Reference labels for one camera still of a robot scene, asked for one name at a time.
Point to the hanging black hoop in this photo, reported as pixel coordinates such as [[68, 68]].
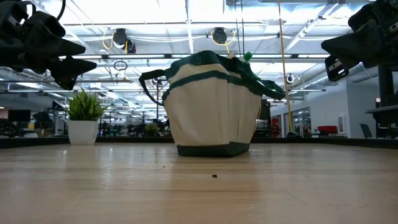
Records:
[[120, 61]]

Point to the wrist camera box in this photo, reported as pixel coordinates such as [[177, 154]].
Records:
[[363, 17], [45, 26]]

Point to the cream canvas gardening bag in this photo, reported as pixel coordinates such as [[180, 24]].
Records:
[[202, 118]]

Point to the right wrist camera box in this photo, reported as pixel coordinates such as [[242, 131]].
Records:
[[363, 17]]

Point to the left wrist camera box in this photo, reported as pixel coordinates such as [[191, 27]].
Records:
[[45, 26]]

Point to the black aluminium table frame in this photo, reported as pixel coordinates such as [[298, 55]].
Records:
[[124, 140]]

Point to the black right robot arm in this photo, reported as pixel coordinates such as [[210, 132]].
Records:
[[391, 6]]

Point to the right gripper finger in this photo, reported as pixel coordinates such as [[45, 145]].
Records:
[[354, 46], [337, 68]]

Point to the green plastic spray bottle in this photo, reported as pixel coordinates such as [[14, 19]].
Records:
[[247, 56]]

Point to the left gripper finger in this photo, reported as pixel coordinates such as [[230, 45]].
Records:
[[70, 48], [70, 71]]

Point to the red case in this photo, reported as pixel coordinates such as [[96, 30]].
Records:
[[327, 129]]

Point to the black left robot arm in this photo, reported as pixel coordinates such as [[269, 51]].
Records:
[[9, 7]]

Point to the artificial plant in white pot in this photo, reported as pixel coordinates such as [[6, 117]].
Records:
[[83, 130]]

